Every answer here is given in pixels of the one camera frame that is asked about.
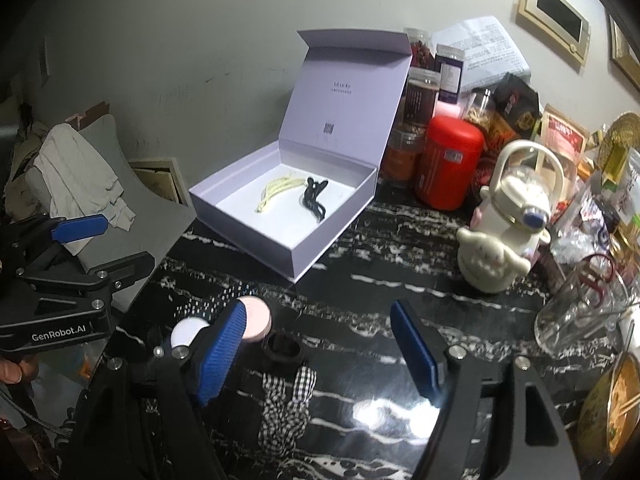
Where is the black velvet scrunchie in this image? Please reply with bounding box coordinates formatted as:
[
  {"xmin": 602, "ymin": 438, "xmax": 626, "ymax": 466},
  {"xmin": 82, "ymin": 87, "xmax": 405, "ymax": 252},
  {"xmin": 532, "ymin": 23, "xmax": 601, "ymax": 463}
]
[{"xmin": 262, "ymin": 330, "xmax": 306, "ymax": 376}]

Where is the black white gingham bow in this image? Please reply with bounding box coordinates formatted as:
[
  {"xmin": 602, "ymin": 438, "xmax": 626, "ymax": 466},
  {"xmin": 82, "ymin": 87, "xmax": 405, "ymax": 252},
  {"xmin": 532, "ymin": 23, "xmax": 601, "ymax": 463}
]
[{"xmin": 258, "ymin": 366, "xmax": 318, "ymax": 457}]

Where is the cream claw hair clip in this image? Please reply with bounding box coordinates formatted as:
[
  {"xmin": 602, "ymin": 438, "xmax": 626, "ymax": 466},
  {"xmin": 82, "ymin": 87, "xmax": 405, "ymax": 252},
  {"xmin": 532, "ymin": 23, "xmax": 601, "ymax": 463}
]
[{"xmin": 255, "ymin": 174, "xmax": 306, "ymax": 212}]

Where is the pink round compact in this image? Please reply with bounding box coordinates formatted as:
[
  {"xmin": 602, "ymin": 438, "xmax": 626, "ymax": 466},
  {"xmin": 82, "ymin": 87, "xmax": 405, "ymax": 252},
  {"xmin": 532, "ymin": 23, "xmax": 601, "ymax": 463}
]
[{"xmin": 239, "ymin": 296, "xmax": 271, "ymax": 342}]

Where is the white cloth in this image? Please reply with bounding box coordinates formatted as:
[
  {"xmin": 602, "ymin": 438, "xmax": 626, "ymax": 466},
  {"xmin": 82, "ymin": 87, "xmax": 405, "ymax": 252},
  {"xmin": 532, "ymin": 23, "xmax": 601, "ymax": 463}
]
[{"xmin": 25, "ymin": 124, "xmax": 136, "ymax": 232}]

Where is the grey chair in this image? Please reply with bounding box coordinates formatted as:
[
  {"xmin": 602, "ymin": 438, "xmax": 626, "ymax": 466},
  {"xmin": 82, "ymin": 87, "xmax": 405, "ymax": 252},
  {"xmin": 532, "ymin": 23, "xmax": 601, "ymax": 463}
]
[{"xmin": 78, "ymin": 114, "xmax": 195, "ymax": 270}]

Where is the white cartoon kettle bottle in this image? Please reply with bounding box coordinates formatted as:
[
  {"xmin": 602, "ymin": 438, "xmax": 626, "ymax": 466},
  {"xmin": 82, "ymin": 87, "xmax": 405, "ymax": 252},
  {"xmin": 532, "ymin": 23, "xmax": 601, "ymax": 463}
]
[{"xmin": 457, "ymin": 140, "xmax": 564, "ymax": 294}]

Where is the lavender gift box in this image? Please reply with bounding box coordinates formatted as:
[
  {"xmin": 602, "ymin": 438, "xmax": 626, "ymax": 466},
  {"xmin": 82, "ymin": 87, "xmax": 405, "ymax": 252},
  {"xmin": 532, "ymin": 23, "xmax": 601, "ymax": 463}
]
[{"xmin": 190, "ymin": 29, "xmax": 411, "ymax": 282}]

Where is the clear glass cup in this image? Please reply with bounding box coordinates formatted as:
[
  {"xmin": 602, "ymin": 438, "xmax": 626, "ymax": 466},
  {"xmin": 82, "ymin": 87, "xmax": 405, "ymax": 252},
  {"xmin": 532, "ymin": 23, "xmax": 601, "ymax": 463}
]
[{"xmin": 534, "ymin": 254, "xmax": 630, "ymax": 358}]

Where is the yellow bowl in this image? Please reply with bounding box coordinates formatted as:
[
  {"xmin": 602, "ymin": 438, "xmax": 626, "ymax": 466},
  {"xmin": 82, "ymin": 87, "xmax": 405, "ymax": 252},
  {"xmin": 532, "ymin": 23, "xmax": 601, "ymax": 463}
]
[{"xmin": 576, "ymin": 352, "xmax": 639, "ymax": 465}]

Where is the red canister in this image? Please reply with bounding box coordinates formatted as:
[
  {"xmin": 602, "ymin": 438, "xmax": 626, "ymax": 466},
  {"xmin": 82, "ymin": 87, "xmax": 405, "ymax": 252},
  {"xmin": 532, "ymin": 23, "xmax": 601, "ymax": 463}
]
[{"xmin": 416, "ymin": 116, "xmax": 484, "ymax": 211}]

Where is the orange glass jar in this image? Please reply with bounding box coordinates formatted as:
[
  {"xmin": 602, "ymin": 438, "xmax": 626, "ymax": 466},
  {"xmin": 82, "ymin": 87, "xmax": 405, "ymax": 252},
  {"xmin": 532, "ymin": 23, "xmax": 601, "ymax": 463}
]
[{"xmin": 380, "ymin": 124, "xmax": 425, "ymax": 188}]

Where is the clear lidded jar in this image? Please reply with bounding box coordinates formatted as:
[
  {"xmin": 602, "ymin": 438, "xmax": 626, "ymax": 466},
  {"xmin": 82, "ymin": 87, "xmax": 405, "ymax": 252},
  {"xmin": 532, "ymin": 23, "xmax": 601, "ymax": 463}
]
[{"xmin": 462, "ymin": 88, "xmax": 496, "ymax": 132}]

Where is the black snack bag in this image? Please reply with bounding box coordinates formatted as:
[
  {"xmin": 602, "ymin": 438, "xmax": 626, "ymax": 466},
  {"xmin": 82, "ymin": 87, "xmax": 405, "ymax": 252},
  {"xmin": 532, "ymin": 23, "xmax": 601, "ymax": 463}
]
[{"xmin": 485, "ymin": 73, "xmax": 540, "ymax": 156}]

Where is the dark glass jar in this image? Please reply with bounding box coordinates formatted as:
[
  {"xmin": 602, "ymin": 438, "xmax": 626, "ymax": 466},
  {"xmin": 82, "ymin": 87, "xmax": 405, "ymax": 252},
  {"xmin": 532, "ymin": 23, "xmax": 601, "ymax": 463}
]
[{"xmin": 404, "ymin": 67, "xmax": 440, "ymax": 128}]

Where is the woven straw fan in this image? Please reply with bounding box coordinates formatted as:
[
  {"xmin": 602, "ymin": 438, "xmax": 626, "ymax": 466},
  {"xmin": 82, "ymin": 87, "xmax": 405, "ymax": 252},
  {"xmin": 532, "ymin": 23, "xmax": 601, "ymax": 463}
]
[{"xmin": 597, "ymin": 112, "xmax": 640, "ymax": 168}]

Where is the purple label jar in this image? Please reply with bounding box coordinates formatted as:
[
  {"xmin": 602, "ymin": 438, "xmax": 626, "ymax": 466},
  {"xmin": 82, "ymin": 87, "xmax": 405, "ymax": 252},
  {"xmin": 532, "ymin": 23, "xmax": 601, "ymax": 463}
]
[{"xmin": 435, "ymin": 44, "xmax": 465, "ymax": 104}]

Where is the white paper sheet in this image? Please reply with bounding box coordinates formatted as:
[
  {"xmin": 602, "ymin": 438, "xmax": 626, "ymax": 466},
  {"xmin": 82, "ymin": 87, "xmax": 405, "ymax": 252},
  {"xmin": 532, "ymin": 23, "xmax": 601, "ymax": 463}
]
[{"xmin": 432, "ymin": 15, "xmax": 532, "ymax": 93}]

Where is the wooden frame on floor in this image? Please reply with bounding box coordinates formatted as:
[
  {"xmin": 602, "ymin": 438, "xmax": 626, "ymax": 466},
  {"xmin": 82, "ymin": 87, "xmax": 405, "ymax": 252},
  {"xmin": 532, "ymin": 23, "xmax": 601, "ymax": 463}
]
[{"xmin": 129, "ymin": 157, "xmax": 192, "ymax": 207}]

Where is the gold picture frame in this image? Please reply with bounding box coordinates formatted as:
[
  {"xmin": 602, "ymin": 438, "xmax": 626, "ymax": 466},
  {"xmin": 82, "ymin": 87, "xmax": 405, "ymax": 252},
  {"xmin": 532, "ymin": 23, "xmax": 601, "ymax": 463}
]
[{"xmin": 608, "ymin": 16, "xmax": 640, "ymax": 87}]

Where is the cream picture frame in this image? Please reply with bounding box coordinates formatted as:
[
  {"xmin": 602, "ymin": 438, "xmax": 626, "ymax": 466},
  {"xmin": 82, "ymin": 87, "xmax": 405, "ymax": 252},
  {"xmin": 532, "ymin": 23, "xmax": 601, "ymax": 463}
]
[{"xmin": 516, "ymin": 0, "xmax": 591, "ymax": 66}]

